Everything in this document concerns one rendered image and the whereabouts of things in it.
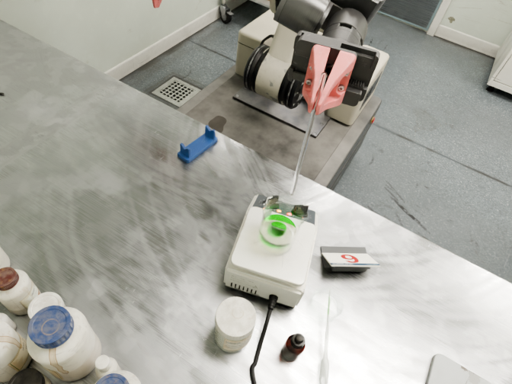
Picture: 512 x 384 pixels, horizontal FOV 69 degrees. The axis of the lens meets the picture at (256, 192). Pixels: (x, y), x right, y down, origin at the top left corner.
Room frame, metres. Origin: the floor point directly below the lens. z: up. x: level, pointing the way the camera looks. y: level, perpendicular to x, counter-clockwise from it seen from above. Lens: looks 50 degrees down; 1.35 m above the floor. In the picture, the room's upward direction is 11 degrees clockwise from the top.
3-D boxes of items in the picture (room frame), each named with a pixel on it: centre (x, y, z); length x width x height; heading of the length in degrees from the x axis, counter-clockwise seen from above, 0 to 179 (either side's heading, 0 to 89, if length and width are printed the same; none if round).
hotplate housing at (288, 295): (0.35, -0.05, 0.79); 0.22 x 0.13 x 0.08; 173
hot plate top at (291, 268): (0.33, -0.05, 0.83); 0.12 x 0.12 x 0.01; 83
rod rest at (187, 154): (0.59, 0.15, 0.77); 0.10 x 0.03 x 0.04; 151
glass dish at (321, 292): (0.28, -0.15, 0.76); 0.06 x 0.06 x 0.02
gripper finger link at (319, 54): (0.38, -0.06, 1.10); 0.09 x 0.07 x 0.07; 169
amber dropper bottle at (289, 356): (0.19, -0.10, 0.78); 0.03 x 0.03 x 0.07
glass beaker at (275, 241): (0.33, -0.05, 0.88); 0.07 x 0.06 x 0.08; 88
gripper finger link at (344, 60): (0.38, -0.04, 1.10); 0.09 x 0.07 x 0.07; 169
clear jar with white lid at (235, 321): (0.20, -0.01, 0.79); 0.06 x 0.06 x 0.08
